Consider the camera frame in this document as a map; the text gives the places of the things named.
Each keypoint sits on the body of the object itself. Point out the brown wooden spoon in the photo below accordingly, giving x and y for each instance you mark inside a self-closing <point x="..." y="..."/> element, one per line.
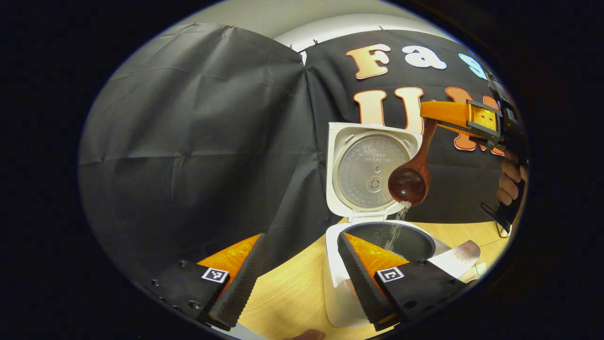
<point x="410" y="182"/>

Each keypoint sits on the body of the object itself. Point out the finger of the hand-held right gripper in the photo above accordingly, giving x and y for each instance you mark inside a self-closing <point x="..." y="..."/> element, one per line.
<point x="448" y="112"/>
<point x="486" y="142"/>

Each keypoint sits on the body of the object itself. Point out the white rice cooker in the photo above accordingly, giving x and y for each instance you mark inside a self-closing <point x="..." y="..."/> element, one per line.
<point x="368" y="170"/>

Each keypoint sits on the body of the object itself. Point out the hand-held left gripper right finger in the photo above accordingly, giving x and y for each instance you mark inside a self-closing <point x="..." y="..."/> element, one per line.
<point x="359" y="283"/>

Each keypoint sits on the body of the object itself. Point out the clear rice container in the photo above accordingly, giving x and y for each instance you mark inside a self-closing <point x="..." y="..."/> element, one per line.
<point x="455" y="257"/>

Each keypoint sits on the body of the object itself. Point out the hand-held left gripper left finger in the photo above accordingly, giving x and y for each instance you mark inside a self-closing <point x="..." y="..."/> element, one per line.
<point x="245" y="288"/>

